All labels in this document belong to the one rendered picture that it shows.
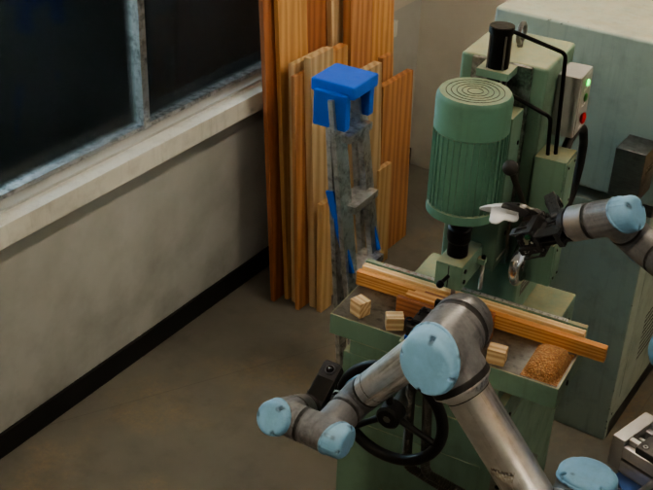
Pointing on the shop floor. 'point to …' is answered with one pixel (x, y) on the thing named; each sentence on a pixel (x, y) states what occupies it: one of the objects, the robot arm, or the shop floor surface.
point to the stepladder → (356, 94)
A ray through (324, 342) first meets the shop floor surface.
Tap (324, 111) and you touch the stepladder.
